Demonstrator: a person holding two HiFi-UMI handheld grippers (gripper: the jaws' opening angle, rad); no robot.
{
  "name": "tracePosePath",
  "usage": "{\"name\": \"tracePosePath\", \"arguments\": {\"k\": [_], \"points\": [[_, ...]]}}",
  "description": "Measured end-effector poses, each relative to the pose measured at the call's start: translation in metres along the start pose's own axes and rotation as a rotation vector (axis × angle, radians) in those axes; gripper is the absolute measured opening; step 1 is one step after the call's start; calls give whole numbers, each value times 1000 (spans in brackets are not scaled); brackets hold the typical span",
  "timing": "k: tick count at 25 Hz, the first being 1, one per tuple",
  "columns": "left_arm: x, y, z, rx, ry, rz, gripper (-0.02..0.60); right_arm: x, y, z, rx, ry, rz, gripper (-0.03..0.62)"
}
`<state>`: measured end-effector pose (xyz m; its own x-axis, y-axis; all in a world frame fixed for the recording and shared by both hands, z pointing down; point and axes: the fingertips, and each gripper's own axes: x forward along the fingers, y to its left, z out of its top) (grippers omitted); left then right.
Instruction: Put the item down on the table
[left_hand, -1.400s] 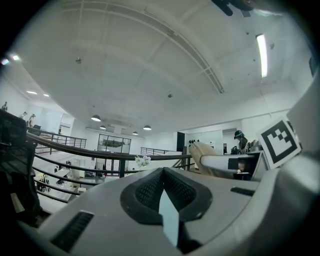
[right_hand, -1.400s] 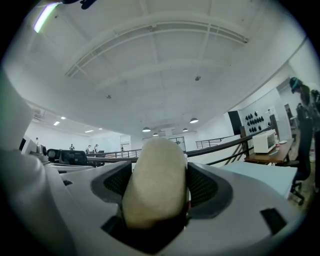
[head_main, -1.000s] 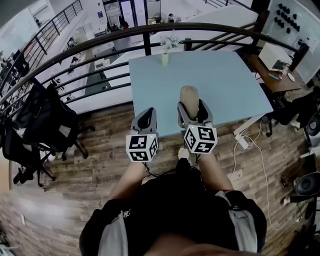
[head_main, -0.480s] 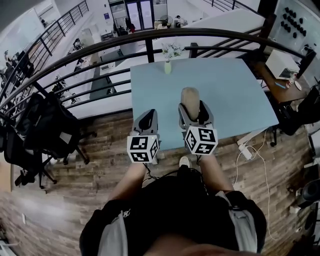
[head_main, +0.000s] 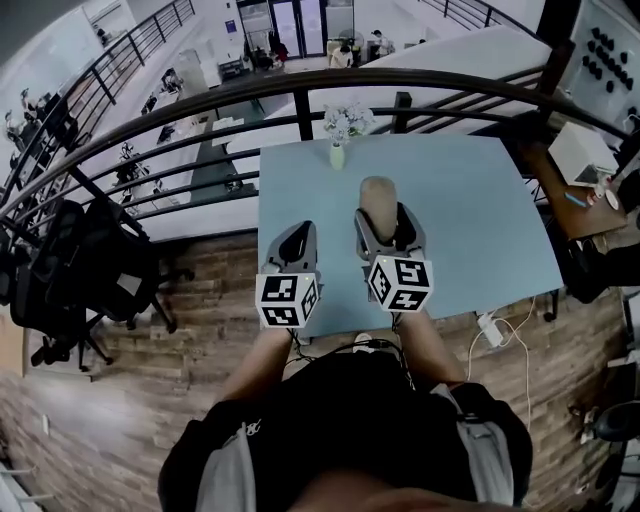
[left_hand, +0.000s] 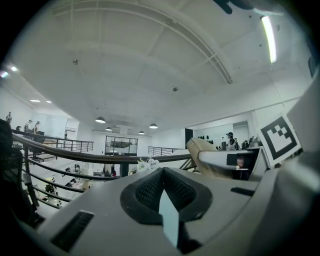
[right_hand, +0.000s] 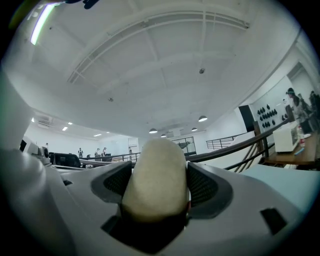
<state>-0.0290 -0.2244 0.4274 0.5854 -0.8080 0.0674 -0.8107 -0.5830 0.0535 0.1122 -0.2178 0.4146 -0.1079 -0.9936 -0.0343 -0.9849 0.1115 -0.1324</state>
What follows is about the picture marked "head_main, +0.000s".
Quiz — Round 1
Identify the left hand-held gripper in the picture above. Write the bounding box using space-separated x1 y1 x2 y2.
254 220 322 331

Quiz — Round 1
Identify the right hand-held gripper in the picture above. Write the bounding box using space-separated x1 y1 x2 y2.
353 200 435 315

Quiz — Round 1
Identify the tan rounded item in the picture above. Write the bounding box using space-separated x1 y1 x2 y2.
359 175 400 240

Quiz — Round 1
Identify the person's left forearm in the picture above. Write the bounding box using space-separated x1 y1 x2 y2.
218 326 295 404

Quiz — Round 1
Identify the person's right forearm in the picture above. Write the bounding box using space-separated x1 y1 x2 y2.
396 308 467 387

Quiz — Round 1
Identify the light blue table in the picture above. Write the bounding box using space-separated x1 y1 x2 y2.
257 133 566 342

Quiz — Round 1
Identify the white flower bouquet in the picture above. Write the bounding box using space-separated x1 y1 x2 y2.
322 101 377 147

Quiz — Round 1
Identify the white power strip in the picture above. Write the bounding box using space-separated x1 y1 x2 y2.
476 311 507 350

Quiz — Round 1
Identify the black metal railing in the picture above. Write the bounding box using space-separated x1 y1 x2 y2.
0 0 640 241

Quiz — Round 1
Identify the black office chair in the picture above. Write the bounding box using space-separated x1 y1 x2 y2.
44 197 197 374
0 199 86 361

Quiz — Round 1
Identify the brown wooden side desk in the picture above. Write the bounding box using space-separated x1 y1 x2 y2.
517 139 632 242

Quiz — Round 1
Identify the person's black and gray clothing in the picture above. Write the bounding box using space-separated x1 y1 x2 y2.
156 348 534 512

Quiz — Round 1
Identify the white box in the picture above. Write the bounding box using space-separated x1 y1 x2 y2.
546 121 620 187

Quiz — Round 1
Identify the black bag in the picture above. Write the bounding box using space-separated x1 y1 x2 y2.
563 238 640 306

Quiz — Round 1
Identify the whiteboard with black magnets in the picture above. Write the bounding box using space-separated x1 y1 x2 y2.
555 0 640 137

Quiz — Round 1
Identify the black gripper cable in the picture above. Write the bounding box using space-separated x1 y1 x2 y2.
289 319 417 392

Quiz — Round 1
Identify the white cable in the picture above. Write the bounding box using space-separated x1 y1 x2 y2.
466 293 540 432

